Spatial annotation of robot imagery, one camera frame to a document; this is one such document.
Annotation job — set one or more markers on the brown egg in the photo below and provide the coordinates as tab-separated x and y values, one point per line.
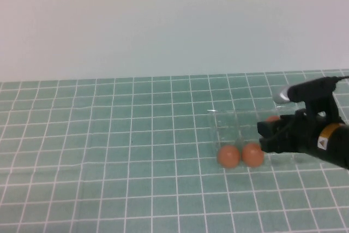
272	119
228	156
252	156

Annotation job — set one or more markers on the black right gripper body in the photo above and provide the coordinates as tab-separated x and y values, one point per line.
297	137

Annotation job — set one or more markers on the green white-grid tablecloth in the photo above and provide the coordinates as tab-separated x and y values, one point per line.
109	148

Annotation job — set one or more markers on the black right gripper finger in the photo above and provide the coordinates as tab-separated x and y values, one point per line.
268	128
270	145

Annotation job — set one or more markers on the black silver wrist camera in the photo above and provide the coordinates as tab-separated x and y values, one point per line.
308	91

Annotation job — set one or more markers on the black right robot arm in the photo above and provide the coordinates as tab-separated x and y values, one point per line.
336	145

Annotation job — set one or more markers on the clear plastic egg tray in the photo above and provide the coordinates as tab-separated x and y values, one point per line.
226	129

